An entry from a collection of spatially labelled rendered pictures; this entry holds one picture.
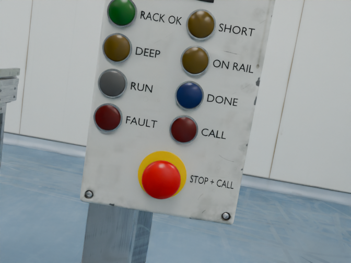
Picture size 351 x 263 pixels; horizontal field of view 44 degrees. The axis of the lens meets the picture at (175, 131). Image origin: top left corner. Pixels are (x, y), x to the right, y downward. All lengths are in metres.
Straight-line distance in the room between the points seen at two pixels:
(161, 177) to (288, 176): 3.61
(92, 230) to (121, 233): 0.04
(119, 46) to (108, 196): 0.16
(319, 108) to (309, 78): 0.28
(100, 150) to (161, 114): 0.08
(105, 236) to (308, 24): 3.52
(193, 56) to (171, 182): 0.13
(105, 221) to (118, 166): 0.11
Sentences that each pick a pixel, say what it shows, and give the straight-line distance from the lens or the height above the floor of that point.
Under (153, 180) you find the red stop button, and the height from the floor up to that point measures 0.89.
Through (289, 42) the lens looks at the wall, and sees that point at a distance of 3.90.
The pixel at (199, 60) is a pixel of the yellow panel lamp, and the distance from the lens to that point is 0.44.
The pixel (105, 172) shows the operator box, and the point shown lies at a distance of 0.47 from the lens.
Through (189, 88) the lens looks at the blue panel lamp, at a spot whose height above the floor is 0.98.
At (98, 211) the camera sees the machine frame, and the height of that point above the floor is 0.81.
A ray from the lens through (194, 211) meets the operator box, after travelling 0.47.
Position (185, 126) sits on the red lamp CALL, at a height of 0.94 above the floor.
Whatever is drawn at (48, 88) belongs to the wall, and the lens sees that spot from 4.16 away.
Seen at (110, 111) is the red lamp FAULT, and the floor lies 0.95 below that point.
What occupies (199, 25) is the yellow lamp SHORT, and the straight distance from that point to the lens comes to 0.44.
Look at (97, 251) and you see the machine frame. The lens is 0.57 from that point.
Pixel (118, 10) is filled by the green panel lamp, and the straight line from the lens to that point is 0.45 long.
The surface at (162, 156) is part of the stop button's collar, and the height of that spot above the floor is 0.91.
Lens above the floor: 1.01
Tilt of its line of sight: 9 degrees down
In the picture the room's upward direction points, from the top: 9 degrees clockwise
